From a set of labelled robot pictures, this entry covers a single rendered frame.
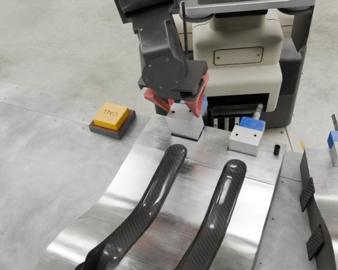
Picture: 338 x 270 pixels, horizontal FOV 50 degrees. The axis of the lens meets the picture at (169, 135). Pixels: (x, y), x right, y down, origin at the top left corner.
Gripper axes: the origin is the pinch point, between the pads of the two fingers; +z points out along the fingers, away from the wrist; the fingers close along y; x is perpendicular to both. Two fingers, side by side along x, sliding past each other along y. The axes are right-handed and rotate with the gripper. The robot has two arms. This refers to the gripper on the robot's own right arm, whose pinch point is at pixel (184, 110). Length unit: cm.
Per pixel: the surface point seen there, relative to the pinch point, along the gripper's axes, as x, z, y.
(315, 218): -9.3, 11.7, 24.0
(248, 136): -1.1, 3.6, 11.5
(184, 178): -11.2, 4.2, 3.2
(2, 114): -4, 6, -50
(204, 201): -14.3, 4.6, 8.0
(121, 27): 148, 97, -137
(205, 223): -17.8, 4.6, 9.3
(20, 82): 70, 82, -167
